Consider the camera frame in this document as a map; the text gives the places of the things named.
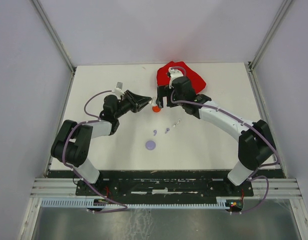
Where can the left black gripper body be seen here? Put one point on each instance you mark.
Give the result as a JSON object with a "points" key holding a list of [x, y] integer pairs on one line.
{"points": [[125, 105]]}

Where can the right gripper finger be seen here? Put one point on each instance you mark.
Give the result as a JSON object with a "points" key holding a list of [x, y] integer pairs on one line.
{"points": [[169, 98], [160, 95]]}

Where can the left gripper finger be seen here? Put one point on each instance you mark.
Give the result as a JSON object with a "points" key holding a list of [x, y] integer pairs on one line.
{"points": [[138, 106], [135, 98]]}

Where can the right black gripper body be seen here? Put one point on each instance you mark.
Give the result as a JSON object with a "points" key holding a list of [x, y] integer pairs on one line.
{"points": [[174, 96]]}

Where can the orange earbud charging case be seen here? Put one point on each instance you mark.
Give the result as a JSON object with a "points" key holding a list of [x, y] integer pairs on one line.
{"points": [[156, 109]]}

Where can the white earbud charging case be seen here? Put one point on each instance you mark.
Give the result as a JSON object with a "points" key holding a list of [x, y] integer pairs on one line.
{"points": [[153, 101]]}

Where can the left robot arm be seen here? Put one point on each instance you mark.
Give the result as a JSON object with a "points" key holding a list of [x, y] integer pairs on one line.
{"points": [[72, 143]]}

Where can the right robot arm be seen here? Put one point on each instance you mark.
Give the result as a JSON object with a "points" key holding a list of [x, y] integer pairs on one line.
{"points": [[255, 141]]}

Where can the purple earbud charging case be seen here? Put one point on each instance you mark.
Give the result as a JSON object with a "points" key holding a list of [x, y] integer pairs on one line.
{"points": [[150, 145]]}

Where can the red cloth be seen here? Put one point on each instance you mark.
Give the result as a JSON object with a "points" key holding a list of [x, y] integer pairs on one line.
{"points": [[163, 79]]}

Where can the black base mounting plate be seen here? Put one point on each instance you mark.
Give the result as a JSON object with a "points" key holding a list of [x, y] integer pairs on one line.
{"points": [[158, 187]]}

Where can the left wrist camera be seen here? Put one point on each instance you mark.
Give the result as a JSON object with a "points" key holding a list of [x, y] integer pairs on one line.
{"points": [[118, 90]]}

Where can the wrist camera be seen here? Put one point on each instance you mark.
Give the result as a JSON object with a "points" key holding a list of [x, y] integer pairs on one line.
{"points": [[174, 73], [118, 90]]}

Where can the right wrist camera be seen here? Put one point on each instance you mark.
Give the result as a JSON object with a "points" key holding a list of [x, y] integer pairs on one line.
{"points": [[174, 73]]}

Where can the right aluminium frame post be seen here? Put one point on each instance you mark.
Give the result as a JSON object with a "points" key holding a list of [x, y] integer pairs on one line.
{"points": [[273, 28]]}

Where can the aluminium frame post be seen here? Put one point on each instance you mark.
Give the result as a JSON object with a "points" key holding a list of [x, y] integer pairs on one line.
{"points": [[273, 28], [53, 33]]}

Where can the aluminium frame rail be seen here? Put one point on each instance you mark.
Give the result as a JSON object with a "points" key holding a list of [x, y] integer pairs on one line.
{"points": [[65, 188]]}

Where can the left aluminium frame post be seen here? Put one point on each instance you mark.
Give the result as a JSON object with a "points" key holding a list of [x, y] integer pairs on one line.
{"points": [[53, 33]]}

